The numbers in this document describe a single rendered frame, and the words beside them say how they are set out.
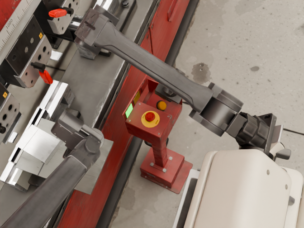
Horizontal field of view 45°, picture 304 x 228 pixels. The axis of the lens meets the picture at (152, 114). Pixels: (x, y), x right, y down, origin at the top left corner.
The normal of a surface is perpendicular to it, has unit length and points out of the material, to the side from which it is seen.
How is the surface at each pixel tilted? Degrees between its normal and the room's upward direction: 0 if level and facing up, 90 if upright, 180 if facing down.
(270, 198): 48
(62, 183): 52
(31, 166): 0
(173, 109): 0
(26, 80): 90
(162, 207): 0
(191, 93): 39
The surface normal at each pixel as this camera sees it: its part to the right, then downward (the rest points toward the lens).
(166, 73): 0.09, 0.20
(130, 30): -0.07, -0.44
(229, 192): -0.69, -0.50
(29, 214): 0.56, -0.70
